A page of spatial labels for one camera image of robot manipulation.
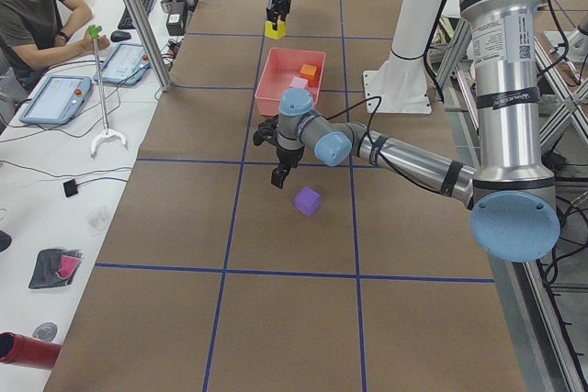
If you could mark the pink plastic bin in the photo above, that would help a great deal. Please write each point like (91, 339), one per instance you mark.
(285, 69)

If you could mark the red cylinder bottle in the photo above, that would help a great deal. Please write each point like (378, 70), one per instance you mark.
(26, 351)

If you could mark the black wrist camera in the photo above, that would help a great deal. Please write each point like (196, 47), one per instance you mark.
(266, 132)

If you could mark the seated person dark shirt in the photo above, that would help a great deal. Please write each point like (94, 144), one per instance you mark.
(35, 35)

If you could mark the grey pink cloth pouch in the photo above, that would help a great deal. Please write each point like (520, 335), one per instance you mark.
(55, 267)

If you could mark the aluminium frame post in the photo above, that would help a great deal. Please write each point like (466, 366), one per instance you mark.
(149, 43)

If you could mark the near teach pendant tablet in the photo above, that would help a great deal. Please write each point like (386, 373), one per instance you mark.
(58, 100)

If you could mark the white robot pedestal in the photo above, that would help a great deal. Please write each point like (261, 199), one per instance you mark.
(399, 85)

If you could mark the orange foam block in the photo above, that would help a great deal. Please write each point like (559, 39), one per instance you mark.
(309, 72)

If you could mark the far teach pendant tablet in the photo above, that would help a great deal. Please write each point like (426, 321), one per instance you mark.
(125, 65)

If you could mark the black power adapter box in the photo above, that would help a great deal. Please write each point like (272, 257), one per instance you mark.
(176, 19)

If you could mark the black computer mouse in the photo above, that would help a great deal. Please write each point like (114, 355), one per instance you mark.
(120, 35)

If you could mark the teach pendant tablet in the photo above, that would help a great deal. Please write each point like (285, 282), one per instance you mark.
(125, 65)
(58, 100)

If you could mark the round metal disc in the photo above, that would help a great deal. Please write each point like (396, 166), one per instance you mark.
(46, 331)

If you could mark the pink foam block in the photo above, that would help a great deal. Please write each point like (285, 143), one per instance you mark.
(298, 82)

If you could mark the small black square puck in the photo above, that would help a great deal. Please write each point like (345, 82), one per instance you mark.
(70, 188)

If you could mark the yellow foam block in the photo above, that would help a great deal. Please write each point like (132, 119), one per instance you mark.
(275, 30)

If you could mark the purple foam block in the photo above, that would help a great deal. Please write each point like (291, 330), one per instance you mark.
(307, 201)

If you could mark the metal reacher grabber stick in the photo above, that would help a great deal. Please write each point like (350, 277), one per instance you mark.
(107, 133)

